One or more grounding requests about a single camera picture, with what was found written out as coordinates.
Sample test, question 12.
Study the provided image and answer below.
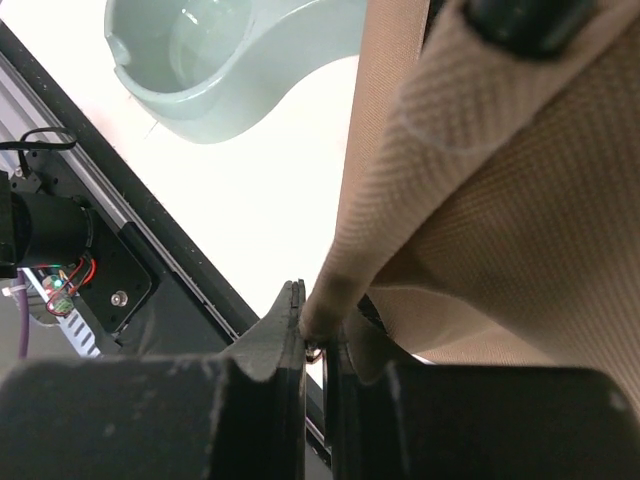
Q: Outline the beige pet tent fabric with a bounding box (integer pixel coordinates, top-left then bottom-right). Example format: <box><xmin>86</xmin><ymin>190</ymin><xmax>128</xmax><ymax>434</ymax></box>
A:
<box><xmin>301</xmin><ymin>1</ymin><xmax>639</xmax><ymax>393</ymax></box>

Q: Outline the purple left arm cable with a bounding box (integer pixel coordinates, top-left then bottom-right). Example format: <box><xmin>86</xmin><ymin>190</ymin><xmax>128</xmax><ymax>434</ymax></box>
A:
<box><xmin>12</xmin><ymin>269</ymin><xmax>34</xmax><ymax>361</ymax></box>

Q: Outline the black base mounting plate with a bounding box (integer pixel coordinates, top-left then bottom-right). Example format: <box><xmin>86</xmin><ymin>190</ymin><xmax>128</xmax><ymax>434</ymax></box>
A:
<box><xmin>1</xmin><ymin>28</ymin><xmax>331</xmax><ymax>479</ymax></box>

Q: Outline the green double pet bowl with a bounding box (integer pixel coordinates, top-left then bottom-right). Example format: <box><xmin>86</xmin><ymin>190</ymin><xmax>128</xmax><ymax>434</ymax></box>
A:
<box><xmin>104</xmin><ymin>0</ymin><xmax>367</xmax><ymax>144</ymax></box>

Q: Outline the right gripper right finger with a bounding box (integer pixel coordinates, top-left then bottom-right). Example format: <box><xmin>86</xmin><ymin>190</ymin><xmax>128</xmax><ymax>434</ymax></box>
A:
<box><xmin>324</xmin><ymin>311</ymin><xmax>639</xmax><ymax>479</ymax></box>

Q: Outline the left white cable duct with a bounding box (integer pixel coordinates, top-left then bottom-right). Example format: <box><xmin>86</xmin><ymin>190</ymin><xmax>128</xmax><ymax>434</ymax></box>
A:
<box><xmin>22</xmin><ymin>268</ymin><xmax>102</xmax><ymax>358</ymax></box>

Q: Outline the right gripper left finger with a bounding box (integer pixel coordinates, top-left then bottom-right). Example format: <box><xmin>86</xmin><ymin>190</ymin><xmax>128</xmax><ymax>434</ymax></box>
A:
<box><xmin>1</xmin><ymin>281</ymin><xmax>306</xmax><ymax>479</ymax></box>

